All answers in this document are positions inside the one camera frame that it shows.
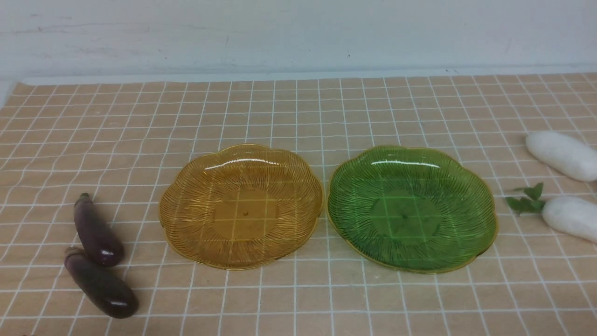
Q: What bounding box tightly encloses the upper white radish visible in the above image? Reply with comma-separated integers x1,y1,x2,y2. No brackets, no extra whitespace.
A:
525,131,597,182

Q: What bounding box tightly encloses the beige checkered tablecloth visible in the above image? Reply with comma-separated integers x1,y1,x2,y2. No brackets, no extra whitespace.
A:
0,73,596,336

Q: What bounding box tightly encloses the purple eggplant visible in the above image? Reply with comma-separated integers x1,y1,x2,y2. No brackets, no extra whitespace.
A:
63,247,140,319
73,193,125,267

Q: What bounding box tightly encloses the green ribbed glass plate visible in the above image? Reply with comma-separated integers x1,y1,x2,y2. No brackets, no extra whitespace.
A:
326,145,499,274

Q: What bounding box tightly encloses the white radish with leaves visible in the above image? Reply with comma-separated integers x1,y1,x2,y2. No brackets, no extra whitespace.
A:
505,182,597,243

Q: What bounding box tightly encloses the amber ribbed glass plate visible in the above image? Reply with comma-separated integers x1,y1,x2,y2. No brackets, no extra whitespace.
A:
159,143,324,270

